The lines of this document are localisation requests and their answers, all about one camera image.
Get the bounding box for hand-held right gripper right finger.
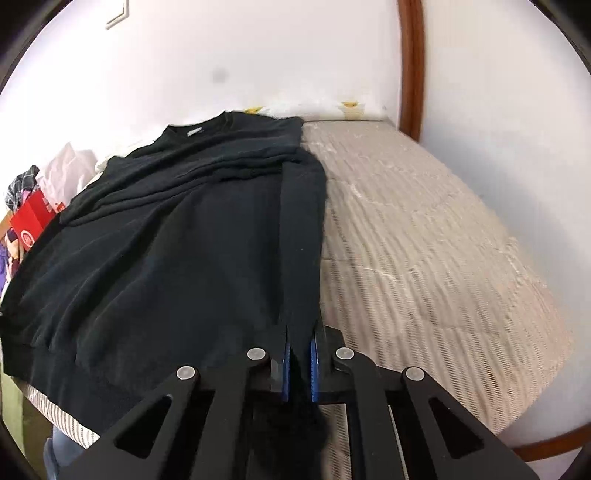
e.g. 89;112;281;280
310;323;541;480

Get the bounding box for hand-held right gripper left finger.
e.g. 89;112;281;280
60;323;291;480

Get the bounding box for black sweatshirt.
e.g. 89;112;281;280
0;111;331;480

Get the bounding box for striped quilted mat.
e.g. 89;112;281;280
23;117;575;450

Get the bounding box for person's blue clothing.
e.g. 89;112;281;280
44;425;100;480

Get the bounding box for brown wooden baseboard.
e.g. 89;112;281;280
510;427;591;462

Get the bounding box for purple geometric cushion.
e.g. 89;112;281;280
0;231;24;296

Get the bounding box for red paper bag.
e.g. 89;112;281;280
10;190;65;252

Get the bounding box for white shopping bag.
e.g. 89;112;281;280
39;142;98;208

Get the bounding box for grey plaid cloth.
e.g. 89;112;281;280
4;166;40;213

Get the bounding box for white printed paper roll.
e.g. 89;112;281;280
242;99;370;121

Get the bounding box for brown wooden door frame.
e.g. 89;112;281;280
397;0;426;141

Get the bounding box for white light switch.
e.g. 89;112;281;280
105;0;131;29

